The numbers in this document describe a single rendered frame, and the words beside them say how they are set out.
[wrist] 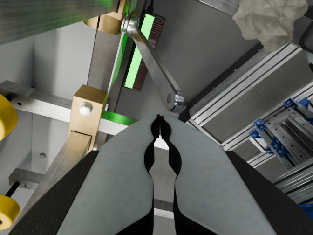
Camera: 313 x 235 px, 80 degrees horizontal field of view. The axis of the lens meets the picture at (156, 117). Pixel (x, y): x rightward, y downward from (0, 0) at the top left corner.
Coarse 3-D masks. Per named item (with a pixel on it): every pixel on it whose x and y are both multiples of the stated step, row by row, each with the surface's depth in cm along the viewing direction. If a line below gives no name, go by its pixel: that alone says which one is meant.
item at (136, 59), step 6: (144, 18) 37; (150, 18) 37; (144, 24) 38; (150, 24) 38; (144, 30) 38; (138, 54) 41; (132, 60) 41; (138, 60) 41; (132, 66) 42; (138, 66) 42; (132, 72) 43; (132, 78) 44; (126, 84) 44; (132, 84) 44
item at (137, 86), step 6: (156, 18) 37; (156, 24) 38; (162, 24) 38; (156, 30) 38; (150, 36) 39; (156, 36) 39; (150, 42) 39; (144, 66) 42; (138, 72) 43; (144, 72) 43; (138, 78) 44; (138, 84) 44
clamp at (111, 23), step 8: (120, 0) 21; (128, 0) 23; (120, 8) 22; (128, 8) 25; (104, 16) 22; (112, 16) 22; (120, 16) 22; (88, 24) 23; (96, 24) 22; (104, 24) 22; (112, 24) 23; (120, 24) 24; (112, 32) 24; (120, 32) 25
